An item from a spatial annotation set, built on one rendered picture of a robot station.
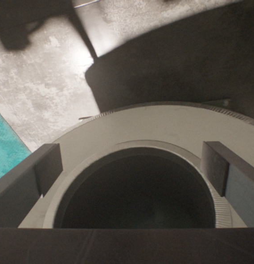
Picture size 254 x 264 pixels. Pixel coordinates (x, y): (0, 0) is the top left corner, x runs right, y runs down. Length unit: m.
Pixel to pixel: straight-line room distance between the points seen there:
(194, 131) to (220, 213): 0.35
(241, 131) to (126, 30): 0.73
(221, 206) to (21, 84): 1.35
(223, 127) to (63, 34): 0.95
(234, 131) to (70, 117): 1.09
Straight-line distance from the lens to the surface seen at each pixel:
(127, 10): 1.08
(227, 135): 0.79
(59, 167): 0.17
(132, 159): 0.83
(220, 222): 0.58
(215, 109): 0.92
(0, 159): 2.29
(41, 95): 1.45
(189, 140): 0.76
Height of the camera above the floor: 1.06
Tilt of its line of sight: 49 degrees down
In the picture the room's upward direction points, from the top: 169 degrees counter-clockwise
